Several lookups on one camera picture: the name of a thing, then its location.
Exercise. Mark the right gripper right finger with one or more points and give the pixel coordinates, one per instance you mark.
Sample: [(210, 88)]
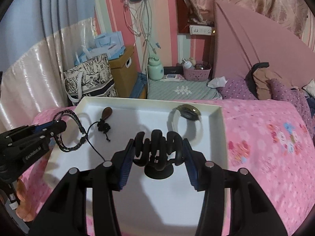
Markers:
[(233, 193)]

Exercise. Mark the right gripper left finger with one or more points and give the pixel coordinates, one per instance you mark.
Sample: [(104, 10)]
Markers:
[(64, 212)]

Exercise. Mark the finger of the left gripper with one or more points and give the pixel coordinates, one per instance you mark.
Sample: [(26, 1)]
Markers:
[(48, 129), (19, 140)]

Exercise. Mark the black spiral hair clip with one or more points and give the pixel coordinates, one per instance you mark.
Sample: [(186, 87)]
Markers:
[(158, 154)]

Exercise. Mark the watch with beige strap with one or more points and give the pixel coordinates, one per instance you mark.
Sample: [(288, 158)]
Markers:
[(186, 119)]

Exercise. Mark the person's left hand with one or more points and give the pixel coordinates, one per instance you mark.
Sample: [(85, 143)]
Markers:
[(24, 210)]

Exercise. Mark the white shallow tray box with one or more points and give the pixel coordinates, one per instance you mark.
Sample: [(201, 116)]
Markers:
[(158, 198)]

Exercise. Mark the cream satin curtain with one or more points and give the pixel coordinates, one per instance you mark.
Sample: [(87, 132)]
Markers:
[(34, 83)]

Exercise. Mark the black white floral tote bag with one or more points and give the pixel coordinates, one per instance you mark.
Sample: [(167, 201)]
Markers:
[(91, 78)]

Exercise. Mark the pink floral bedspread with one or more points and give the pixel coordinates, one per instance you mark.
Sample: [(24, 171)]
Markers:
[(269, 138)]

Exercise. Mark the cardboard box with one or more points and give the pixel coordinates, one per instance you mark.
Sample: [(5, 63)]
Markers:
[(124, 71)]

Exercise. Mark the light blue paper bag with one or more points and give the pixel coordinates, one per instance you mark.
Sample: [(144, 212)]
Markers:
[(110, 44)]

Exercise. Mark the mint green bottle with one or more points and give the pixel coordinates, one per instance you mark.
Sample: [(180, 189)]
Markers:
[(155, 68)]

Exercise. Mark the purple dotted pillow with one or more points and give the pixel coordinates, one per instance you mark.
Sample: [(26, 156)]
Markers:
[(275, 89)]

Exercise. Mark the brown black bag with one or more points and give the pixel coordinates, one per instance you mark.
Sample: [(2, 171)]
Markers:
[(257, 80)]

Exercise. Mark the white tissue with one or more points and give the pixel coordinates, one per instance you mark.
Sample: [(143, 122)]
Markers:
[(217, 82)]

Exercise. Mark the pink plastic basket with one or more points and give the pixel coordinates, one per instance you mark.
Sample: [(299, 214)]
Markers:
[(198, 73)]

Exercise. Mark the white power strip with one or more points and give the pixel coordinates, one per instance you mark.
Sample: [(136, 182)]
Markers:
[(201, 30)]

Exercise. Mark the pink headboard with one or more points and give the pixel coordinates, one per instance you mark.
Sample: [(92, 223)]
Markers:
[(245, 38)]

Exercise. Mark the pink patterned curtain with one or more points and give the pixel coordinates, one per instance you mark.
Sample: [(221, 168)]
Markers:
[(246, 2)]

